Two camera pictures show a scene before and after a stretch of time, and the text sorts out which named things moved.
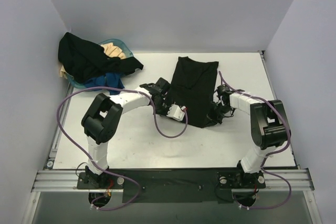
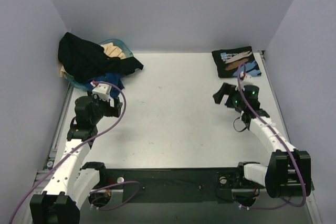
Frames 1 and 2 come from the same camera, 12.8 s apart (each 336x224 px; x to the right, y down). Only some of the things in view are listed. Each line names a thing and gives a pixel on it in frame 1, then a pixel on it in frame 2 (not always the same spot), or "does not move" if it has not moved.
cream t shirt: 110,49 does not move
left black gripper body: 163,106 to 115,107
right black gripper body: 216,109 to 228,98
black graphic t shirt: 192,86 to 228,61
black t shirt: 81,59 does not move
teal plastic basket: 125,46 does not move
